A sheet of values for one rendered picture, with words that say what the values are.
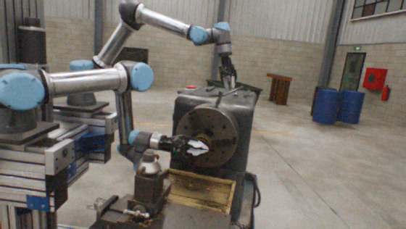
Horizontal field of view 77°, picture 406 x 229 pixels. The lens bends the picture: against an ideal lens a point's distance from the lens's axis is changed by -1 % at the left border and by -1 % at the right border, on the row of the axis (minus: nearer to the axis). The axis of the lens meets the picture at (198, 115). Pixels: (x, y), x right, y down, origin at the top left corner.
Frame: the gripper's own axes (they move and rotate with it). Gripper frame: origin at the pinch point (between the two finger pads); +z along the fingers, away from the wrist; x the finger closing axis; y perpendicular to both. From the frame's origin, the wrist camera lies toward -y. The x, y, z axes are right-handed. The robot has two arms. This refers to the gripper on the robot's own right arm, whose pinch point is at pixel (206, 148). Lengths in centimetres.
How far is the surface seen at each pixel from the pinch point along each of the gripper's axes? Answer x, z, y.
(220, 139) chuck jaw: 2.2, 4.4, -9.5
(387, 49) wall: 110, 392, -880
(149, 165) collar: 6.3, -9.2, 39.1
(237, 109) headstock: 13.2, 8.9, -31.2
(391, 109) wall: -73, 415, -807
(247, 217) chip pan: -54, 23, -39
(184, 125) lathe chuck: 4.5, -15.1, -14.7
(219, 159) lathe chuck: -10.3, 4.5, -15.1
